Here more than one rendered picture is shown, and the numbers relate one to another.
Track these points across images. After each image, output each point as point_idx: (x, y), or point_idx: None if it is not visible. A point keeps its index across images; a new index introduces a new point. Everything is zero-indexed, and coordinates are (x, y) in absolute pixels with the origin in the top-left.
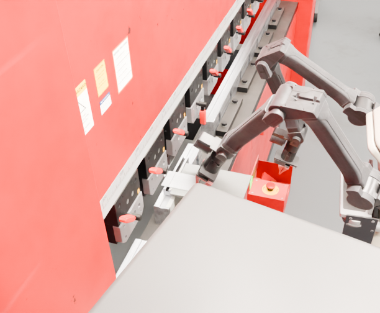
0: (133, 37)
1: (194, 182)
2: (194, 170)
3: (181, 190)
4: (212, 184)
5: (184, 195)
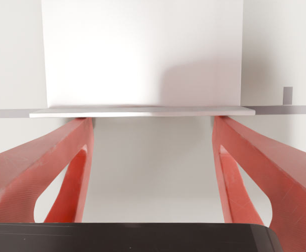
0: None
1: (152, 79)
2: None
3: (26, 3)
4: (184, 219)
5: None
